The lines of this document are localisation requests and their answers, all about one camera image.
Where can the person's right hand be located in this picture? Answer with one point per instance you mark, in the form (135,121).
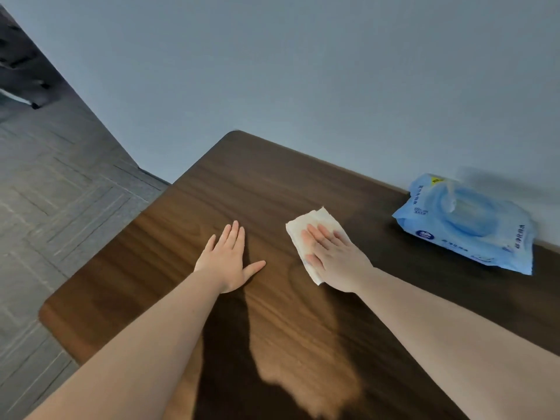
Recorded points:
(339,266)

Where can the person's left hand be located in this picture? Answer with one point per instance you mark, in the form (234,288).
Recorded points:
(225,266)

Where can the person's right thumb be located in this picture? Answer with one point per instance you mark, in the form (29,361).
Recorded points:
(313,260)

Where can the person's right little finger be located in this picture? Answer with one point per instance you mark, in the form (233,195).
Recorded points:
(342,239)

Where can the person's left little finger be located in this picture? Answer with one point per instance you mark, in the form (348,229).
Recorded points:
(209,246)

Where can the person's right middle finger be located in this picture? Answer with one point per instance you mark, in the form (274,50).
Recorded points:
(318,235)

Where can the person's left middle finger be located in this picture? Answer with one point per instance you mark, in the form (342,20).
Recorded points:
(233,235)

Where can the person's left thumb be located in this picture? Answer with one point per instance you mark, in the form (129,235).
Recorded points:
(254,269)

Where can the white wet wipe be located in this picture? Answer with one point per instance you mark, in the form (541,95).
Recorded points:
(302,225)

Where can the person's left forearm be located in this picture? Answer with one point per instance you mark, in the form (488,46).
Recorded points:
(140,358)

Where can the person's right forearm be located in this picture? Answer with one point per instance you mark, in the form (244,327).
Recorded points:
(455,345)

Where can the blue wet wipes packet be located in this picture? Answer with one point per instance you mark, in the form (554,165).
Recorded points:
(472,223)

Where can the black office chair base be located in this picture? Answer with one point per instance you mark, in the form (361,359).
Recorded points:
(22,69)

